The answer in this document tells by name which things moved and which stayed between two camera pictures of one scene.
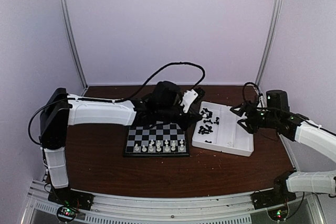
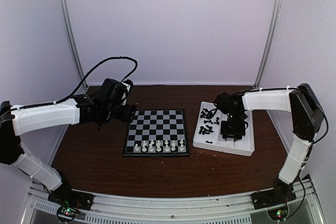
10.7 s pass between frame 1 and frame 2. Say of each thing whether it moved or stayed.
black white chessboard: stayed
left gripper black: moved
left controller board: stayed
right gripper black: moved
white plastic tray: stayed
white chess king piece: stayed
